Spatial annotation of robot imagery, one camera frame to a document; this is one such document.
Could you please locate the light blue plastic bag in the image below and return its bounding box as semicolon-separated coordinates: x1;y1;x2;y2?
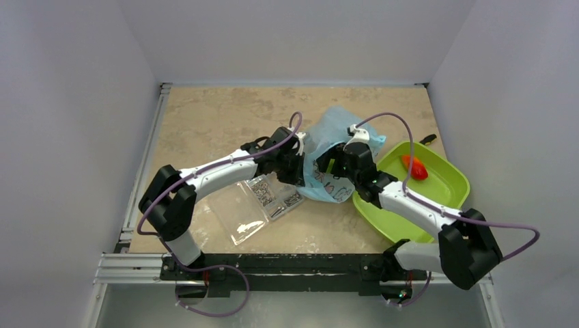
297;106;387;204

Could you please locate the red orange fake fruit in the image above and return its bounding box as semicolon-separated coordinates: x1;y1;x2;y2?
401;154;429;181

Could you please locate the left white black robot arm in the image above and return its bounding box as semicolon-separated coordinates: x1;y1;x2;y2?
139;127;306;279

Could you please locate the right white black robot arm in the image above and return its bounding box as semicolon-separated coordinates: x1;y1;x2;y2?
315;142;504;290

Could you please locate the clear plastic screw box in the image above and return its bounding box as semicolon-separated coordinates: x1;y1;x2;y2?
206;174;304;246

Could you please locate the black yellow screwdriver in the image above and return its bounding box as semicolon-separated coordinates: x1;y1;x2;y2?
419;134;438;146

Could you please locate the lime green plastic tray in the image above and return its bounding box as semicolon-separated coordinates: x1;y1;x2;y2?
352;141;470;243

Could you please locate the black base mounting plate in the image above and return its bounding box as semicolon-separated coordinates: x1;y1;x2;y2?
160;253;427;297

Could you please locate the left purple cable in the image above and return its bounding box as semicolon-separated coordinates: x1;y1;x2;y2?
136;111;304;318

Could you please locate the purple cable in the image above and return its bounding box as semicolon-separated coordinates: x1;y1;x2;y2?
136;111;304;318
354;112;541;309

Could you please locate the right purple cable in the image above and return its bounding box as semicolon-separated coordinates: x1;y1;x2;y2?
354;112;541;309

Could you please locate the aluminium front rail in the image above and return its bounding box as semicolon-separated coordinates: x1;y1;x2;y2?
93;252;493;286

